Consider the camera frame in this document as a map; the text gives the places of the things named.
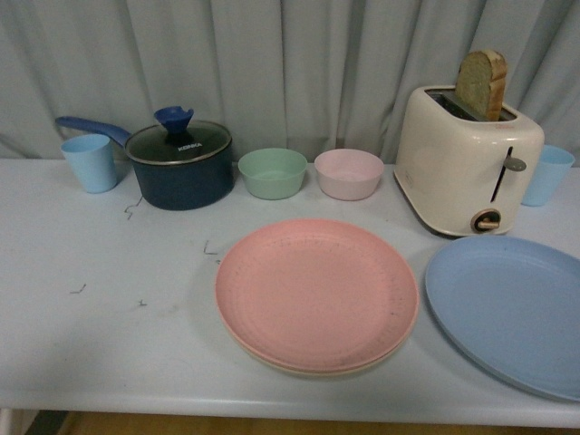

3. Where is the pink bowl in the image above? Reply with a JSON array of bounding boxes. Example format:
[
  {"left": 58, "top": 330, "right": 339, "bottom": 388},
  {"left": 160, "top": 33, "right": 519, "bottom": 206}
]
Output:
[{"left": 314, "top": 149, "right": 384, "bottom": 201}]

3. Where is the blue plate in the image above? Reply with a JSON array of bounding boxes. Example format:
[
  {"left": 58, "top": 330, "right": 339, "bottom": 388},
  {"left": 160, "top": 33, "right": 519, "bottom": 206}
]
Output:
[{"left": 425, "top": 236, "right": 579, "bottom": 401}]

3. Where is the grey curtain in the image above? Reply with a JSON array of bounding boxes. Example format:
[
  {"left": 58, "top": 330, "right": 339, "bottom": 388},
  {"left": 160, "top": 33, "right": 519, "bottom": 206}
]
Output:
[{"left": 1, "top": 1, "right": 579, "bottom": 162}]

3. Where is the green bowl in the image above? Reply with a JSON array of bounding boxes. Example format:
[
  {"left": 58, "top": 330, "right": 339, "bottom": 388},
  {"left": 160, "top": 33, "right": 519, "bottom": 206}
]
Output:
[{"left": 237, "top": 148, "right": 307, "bottom": 200}]

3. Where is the light blue cup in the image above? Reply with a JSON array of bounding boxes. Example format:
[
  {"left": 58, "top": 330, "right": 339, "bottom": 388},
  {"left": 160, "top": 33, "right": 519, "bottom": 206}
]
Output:
[
  {"left": 61, "top": 133, "right": 117, "bottom": 194},
  {"left": 522, "top": 145, "right": 575, "bottom": 207}
]

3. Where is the cream plate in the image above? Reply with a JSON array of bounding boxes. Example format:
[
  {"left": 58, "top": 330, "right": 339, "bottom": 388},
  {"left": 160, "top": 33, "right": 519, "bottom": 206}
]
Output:
[{"left": 220, "top": 312, "right": 417, "bottom": 376}]

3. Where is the glass pot lid blue knob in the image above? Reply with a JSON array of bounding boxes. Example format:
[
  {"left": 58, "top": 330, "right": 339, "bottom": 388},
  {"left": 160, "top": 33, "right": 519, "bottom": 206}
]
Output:
[{"left": 125, "top": 106, "right": 232, "bottom": 166}]

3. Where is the pink plate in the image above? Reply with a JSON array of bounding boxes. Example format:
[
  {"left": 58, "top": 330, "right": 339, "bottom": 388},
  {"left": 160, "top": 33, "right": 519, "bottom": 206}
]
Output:
[{"left": 214, "top": 218, "right": 420, "bottom": 370}]

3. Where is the slice of toast bread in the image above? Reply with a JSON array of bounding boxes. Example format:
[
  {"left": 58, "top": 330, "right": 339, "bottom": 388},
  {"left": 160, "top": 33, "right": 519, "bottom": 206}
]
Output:
[{"left": 455, "top": 49, "right": 508, "bottom": 121}]

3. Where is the cream toaster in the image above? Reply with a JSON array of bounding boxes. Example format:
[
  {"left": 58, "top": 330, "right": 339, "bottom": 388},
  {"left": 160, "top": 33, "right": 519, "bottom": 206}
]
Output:
[{"left": 394, "top": 86, "right": 545, "bottom": 237}]

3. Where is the dark blue saucepan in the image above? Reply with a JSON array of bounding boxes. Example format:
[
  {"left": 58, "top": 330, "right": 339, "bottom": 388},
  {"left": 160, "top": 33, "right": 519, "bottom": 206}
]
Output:
[{"left": 55, "top": 116, "right": 234, "bottom": 210}]

